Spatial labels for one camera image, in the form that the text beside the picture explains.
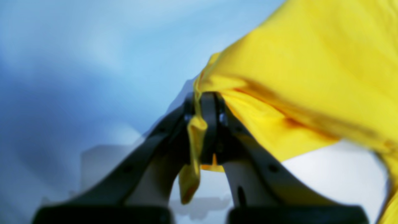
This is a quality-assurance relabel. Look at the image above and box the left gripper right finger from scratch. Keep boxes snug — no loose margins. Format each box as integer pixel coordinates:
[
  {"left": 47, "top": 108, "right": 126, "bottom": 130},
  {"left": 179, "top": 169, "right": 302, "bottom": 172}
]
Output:
[{"left": 199, "top": 92, "right": 369, "bottom": 224}]

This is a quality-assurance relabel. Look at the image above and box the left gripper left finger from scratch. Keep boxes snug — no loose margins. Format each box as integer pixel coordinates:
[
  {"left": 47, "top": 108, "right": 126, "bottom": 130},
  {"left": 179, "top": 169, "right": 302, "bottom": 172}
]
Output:
[{"left": 33, "top": 93, "right": 194, "bottom": 224}]

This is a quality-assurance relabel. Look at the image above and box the orange t-shirt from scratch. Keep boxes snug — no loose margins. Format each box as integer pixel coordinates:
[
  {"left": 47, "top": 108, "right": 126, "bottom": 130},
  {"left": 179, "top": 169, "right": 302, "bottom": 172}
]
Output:
[{"left": 179, "top": 0, "right": 398, "bottom": 224}]

